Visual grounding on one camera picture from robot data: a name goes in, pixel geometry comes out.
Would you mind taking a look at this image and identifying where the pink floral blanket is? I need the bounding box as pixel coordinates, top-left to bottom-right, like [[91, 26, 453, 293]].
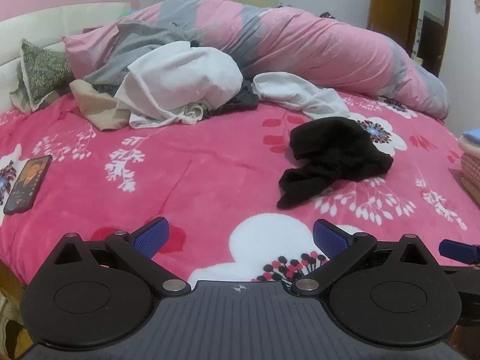
[[0, 90, 480, 289]]

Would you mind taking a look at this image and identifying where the beige folded cloth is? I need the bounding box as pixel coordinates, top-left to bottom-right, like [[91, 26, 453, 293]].
[[459, 176, 480, 197]]

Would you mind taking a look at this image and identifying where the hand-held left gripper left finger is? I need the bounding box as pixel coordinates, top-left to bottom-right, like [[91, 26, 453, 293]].
[[54, 217, 190, 296]]

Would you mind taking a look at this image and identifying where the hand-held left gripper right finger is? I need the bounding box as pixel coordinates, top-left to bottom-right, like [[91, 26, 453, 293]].
[[292, 218, 426, 298]]

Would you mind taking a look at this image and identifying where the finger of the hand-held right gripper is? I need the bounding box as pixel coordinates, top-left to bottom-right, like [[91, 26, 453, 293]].
[[439, 238, 480, 264]]

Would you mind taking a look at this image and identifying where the large white shirt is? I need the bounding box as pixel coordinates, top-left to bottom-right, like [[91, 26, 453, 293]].
[[114, 40, 244, 129]]

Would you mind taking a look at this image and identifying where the wooden door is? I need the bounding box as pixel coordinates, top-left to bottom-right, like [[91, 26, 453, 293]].
[[369, 0, 419, 51]]

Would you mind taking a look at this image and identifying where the small white garment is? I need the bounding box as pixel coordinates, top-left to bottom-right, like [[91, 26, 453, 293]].
[[252, 72, 351, 119]]

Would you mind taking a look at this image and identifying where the black t-shirt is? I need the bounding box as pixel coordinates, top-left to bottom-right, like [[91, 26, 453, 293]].
[[277, 117, 394, 211]]

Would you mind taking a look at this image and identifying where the black smartphone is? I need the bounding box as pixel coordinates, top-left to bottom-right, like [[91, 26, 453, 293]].
[[3, 154, 53, 216]]

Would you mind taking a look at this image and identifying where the beige garment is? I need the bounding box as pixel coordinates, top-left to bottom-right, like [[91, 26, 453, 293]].
[[69, 80, 132, 132]]

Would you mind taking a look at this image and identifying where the light grey garment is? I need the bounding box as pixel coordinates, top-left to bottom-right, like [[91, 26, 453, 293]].
[[83, 20, 205, 96]]

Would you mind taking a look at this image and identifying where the pink grey duvet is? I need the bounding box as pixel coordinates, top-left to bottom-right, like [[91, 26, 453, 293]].
[[64, 0, 451, 121]]

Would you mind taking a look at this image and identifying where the pink white headboard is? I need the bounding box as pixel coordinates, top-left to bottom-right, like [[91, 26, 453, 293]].
[[0, 0, 141, 115]]

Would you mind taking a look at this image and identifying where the dark grey garment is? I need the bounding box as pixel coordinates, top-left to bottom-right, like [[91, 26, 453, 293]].
[[202, 79, 260, 119]]

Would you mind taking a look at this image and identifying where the green patterned pillow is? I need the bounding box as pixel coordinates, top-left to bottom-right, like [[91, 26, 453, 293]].
[[9, 38, 76, 113]]

